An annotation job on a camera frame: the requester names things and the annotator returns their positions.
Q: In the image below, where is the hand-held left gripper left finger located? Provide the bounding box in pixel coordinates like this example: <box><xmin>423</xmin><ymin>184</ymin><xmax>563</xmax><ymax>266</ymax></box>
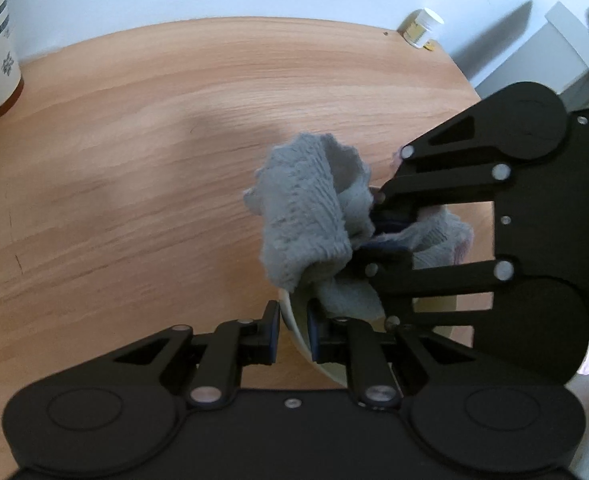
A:
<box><xmin>112</xmin><ymin>300</ymin><xmax>281</xmax><ymax>409</ymax></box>

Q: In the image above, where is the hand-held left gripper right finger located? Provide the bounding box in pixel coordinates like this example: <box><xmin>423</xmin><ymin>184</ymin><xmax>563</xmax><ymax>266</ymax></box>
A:
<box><xmin>307</xmin><ymin>301</ymin><xmax>475</xmax><ymax>408</ymax></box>

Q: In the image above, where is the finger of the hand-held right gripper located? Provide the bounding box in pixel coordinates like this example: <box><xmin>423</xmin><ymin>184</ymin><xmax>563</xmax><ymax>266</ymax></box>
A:
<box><xmin>373</xmin><ymin>109</ymin><xmax>514</xmax><ymax>222</ymax></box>
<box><xmin>349</xmin><ymin>251</ymin><xmax>516</xmax><ymax>334</ymax></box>

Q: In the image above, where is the cream ceramic bowl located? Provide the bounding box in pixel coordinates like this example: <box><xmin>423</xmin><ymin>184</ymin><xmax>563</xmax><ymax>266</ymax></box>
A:
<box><xmin>278</xmin><ymin>287</ymin><xmax>475</xmax><ymax>389</ymax></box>

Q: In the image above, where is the grey knitted cloth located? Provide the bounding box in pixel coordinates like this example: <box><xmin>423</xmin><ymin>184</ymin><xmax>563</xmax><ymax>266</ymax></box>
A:
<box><xmin>243</xmin><ymin>132</ymin><xmax>475</xmax><ymax>321</ymax></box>

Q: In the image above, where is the small white lidded jar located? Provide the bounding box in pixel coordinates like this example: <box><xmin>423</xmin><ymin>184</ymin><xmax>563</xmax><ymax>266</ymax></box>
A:
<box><xmin>399</xmin><ymin>7</ymin><xmax>445</xmax><ymax>48</ymax></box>

